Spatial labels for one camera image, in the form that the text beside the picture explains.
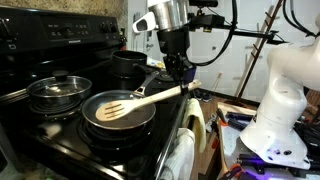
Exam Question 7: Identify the yellow hanging towel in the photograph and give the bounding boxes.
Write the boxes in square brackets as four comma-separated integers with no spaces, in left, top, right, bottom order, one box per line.
[182,97,208,154]

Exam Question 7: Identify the white hanging towel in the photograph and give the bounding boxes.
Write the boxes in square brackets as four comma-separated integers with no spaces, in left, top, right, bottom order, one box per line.
[159,127,196,180]

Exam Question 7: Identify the wooden slotted spoon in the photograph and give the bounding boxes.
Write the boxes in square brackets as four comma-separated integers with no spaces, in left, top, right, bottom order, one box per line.
[95,79,203,123]

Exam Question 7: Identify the black electric stove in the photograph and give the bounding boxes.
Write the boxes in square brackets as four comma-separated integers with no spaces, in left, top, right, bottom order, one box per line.
[0,5,194,180]

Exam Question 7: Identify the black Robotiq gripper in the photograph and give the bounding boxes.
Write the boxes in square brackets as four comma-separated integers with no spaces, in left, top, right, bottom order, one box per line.
[156,27,198,96]

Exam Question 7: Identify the black stereo camera bar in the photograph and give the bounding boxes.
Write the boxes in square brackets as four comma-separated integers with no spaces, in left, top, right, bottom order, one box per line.
[188,0,219,8]

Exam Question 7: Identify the steel pot with glass lid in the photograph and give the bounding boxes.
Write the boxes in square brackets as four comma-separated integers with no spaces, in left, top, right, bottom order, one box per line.
[26,69,93,108]

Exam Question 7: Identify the orange black clamp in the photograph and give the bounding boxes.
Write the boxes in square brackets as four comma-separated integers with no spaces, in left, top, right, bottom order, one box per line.
[218,164,244,180]
[215,108,230,127]

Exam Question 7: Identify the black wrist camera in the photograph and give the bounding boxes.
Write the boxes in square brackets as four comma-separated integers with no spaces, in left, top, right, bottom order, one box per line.
[188,13,226,33]

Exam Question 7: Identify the wooden leaning rack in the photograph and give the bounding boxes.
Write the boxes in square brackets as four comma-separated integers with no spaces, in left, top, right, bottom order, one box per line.
[233,0,284,98]

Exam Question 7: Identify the dark sneaker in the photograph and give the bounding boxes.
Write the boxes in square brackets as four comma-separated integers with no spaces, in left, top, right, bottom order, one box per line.
[193,88,213,103]

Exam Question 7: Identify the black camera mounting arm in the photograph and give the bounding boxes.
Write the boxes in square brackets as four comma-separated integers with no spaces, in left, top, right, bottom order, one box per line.
[224,26,284,45]

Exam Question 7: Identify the grey nonstick frying pan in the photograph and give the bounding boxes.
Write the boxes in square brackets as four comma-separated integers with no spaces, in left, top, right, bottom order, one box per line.
[81,70,161,131]

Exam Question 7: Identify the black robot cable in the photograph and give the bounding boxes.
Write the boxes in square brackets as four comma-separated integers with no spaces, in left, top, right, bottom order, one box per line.
[185,0,239,67]
[282,0,318,38]

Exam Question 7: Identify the black saucepan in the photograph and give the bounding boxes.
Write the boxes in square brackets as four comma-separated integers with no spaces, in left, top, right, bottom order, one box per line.
[111,49,148,80]

